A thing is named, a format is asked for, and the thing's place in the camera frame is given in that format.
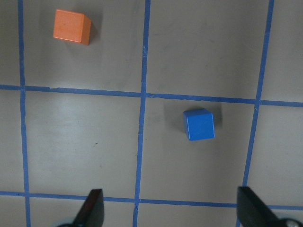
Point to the orange wooden block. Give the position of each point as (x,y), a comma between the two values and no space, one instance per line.
(72,27)

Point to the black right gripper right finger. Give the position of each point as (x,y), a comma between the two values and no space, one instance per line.
(253,212)

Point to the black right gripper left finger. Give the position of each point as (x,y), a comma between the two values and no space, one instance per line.
(91,214)

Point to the blue wooden block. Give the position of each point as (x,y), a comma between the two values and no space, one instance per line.
(199,124)

